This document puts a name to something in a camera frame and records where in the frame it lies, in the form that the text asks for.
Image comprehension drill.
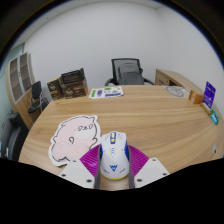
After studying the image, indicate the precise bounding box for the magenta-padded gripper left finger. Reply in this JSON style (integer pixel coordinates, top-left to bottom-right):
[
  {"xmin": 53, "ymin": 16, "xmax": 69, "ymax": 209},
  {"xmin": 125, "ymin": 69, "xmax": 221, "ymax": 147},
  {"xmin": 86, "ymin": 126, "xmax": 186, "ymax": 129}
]
[{"xmin": 58, "ymin": 143, "xmax": 103, "ymax": 190}]

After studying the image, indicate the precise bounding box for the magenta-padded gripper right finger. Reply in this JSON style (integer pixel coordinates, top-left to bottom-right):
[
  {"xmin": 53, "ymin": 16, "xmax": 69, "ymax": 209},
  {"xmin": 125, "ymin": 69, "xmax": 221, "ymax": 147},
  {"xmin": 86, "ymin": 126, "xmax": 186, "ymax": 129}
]
[{"xmin": 127, "ymin": 144, "xmax": 171, "ymax": 190}]

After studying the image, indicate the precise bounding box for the white blue yellow computer mouse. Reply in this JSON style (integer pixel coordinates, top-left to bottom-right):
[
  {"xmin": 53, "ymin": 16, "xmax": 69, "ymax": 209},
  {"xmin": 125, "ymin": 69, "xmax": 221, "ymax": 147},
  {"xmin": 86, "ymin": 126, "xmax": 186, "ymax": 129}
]
[{"xmin": 99, "ymin": 130, "xmax": 131, "ymax": 181}]

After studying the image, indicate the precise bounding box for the pink pig-shaped mouse pad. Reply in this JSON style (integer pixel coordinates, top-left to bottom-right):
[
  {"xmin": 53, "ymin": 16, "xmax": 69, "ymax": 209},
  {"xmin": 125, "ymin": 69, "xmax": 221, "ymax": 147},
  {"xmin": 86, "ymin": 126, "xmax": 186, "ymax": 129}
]
[{"xmin": 48, "ymin": 114, "xmax": 101, "ymax": 168}]

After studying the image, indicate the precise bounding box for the round grey mouse pad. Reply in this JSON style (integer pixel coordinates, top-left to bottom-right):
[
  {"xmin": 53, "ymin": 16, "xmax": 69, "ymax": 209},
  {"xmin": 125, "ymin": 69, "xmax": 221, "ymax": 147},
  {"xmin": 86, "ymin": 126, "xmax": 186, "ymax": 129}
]
[{"xmin": 162, "ymin": 85, "xmax": 190, "ymax": 98}]

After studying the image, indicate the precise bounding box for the large brown cardboard box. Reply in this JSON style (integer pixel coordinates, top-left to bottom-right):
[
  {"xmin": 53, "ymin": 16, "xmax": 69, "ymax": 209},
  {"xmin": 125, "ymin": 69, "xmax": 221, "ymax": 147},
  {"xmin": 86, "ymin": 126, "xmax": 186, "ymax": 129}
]
[{"xmin": 59, "ymin": 77, "xmax": 89, "ymax": 99}]

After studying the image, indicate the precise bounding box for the black leather armchair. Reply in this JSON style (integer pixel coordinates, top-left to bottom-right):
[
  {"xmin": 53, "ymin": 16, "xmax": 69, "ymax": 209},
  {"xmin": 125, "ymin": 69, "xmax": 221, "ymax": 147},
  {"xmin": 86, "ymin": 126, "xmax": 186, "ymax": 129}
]
[{"xmin": 0, "ymin": 111, "xmax": 30, "ymax": 161}]

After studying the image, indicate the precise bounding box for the white printed sticker sheet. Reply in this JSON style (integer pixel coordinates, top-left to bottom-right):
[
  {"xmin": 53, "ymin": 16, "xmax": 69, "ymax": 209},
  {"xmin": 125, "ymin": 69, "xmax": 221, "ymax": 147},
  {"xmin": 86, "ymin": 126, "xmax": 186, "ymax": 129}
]
[{"xmin": 88, "ymin": 85, "xmax": 124, "ymax": 100}]

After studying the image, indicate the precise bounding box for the small brown cardboard box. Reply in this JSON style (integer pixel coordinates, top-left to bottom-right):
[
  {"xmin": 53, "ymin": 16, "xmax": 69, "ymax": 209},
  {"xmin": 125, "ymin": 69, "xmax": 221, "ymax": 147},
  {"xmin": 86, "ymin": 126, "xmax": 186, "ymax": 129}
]
[{"xmin": 46, "ymin": 78, "xmax": 64, "ymax": 100}]

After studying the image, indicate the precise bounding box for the black visitor chair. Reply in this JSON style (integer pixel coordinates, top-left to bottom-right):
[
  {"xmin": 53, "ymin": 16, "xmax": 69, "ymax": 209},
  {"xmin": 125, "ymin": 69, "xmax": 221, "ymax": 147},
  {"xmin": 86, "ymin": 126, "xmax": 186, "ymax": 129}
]
[{"xmin": 27, "ymin": 80, "xmax": 48, "ymax": 114}]

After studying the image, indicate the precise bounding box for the green wipes pack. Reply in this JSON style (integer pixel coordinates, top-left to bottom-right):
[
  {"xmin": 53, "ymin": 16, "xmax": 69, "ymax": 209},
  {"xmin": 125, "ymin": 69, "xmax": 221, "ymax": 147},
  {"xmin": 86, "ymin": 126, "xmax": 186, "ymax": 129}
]
[{"xmin": 210, "ymin": 108, "xmax": 221, "ymax": 125}]

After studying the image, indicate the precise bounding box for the black box with window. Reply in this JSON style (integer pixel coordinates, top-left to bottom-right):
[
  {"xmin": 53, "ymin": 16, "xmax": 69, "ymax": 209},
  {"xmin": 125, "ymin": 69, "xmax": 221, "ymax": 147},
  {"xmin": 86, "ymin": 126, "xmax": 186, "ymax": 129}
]
[{"xmin": 60, "ymin": 68, "xmax": 86, "ymax": 85}]

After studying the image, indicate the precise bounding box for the wooden side desk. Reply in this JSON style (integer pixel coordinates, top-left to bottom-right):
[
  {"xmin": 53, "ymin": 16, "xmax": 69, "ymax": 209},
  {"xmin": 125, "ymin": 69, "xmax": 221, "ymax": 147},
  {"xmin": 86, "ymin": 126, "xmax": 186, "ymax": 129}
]
[{"xmin": 155, "ymin": 68, "xmax": 204, "ymax": 94}]

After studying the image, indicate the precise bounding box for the grey mesh office chair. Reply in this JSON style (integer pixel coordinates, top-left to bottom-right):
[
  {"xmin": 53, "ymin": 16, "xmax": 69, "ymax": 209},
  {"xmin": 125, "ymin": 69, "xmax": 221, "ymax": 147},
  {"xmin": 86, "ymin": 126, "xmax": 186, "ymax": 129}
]
[{"xmin": 104, "ymin": 58, "xmax": 155, "ymax": 87}]

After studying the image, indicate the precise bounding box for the purple upright package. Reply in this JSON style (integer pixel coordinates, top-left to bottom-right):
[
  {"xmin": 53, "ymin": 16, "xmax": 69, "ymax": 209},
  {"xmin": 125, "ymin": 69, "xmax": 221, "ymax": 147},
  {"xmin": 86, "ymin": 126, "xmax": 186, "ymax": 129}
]
[{"xmin": 202, "ymin": 81, "xmax": 217, "ymax": 109}]

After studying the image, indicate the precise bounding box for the wooden shelf unit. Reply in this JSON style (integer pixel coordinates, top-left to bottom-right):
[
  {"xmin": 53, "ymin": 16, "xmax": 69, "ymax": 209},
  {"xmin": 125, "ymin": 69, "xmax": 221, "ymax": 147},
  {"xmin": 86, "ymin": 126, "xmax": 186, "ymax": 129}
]
[{"xmin": 5, "ymin": 52, "xmax": 43, "ymax": 129}]

